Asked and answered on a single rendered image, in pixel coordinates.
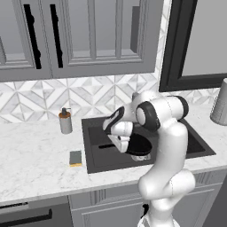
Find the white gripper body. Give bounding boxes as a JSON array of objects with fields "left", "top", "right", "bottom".
[{"left": 107, "top": 134, "right": 131, "bottom": 154}]

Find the black round pan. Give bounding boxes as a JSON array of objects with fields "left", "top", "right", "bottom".
[{"left": 125, "top": 132, "right": 153, "bottom": 162}]

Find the dark grey sink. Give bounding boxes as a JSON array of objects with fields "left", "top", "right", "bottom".
[{"left": 81, "top": 115, "right": 217, "bottom": 175}]

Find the grey and yellow sponge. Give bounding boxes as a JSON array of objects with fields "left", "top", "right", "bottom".
[{"left": 69, "top": 150, "right": 83, "bottom": 168}]

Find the grey soap dispenser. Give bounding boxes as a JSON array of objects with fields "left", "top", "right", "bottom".
[{"left": 58, "top": 107, "right": 74, "bottom": 135}]

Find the grey base cupboard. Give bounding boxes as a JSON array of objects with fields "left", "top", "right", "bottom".
[{"left": 67, "top": 170, "right": 225, "bottom": 227}]

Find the grey cylinder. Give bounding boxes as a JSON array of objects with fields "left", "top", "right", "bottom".
[{"left": 209, "top": 77, "right": 227, "bottom": 127}]

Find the dark grey dishwasher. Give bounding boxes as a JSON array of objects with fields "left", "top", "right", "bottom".
[{"left": 0, "top": 195, "right": 74, "bottom": 227}]

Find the black base cupboard handle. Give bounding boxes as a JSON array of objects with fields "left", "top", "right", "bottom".
[{"left": 141, "top": 203, "right": 149, "bottom": 219}]

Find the black window frame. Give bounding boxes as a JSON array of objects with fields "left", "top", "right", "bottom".
[{"left": 158, "top": 0, "right": 227, "bottom": 93}]

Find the grey wall cupboard door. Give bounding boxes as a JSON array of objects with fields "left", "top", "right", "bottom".
[
  {"left": 40, "top": 0, "right": 164, "bottom": 80},
  {"left": 0, "top": 0, "right": 53, "bottom": 82}
]

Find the black dishwasher handle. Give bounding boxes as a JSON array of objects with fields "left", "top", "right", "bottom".
[{"left": 0, "top": 208, "right": 53, "bottom": 227}]

